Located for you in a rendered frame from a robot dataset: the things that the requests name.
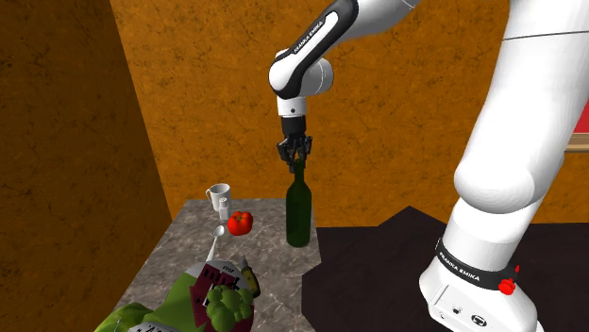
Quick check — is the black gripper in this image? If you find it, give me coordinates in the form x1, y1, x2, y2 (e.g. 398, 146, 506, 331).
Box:
276, 116, 314, 174

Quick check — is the dark green wine bottle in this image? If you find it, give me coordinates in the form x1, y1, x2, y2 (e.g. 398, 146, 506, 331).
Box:
285, 158, 313, 249

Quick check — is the white mug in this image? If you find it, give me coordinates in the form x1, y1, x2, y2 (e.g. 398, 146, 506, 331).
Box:
205, 182, 231, 212

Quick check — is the red tomato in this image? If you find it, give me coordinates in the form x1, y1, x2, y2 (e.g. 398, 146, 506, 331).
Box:
227, 210, 255, 237

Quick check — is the silver spoon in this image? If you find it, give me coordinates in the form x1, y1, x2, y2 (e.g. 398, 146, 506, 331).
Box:
205, 224, 227, 264

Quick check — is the olive oil bottle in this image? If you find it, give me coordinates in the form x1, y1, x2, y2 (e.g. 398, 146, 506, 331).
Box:
236, 257, 261, 298

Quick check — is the dark red printed box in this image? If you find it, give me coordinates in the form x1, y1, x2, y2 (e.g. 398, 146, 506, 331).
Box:
190, 260, 255, 332

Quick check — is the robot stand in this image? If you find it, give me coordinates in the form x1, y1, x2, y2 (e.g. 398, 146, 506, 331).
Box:
300, 205, 589, 332

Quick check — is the green crumpled bag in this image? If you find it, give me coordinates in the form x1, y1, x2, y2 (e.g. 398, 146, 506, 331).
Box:
93, 270, 210, 332

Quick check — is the red wall picture wooden frame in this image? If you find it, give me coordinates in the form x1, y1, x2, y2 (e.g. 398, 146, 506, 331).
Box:
564, 98, 589, 154

